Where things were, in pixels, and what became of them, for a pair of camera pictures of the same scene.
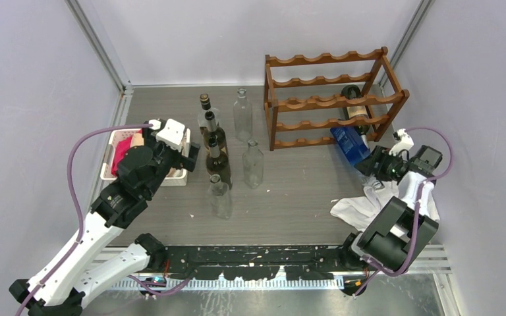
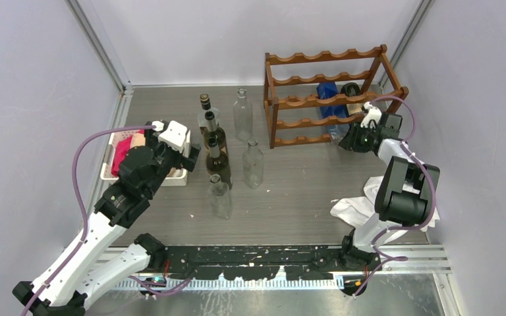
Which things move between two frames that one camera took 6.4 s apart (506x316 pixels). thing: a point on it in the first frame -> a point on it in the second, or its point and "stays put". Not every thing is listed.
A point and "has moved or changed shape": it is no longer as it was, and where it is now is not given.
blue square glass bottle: x=351 y=142 has moved or changed shape
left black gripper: x=187 y=162 stays put
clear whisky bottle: x=205 y=106 stays put
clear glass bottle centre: x=253 y=160 stays put
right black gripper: x=381 y=155 -> x=350 y=141
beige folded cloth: x=137 y=139 stays put
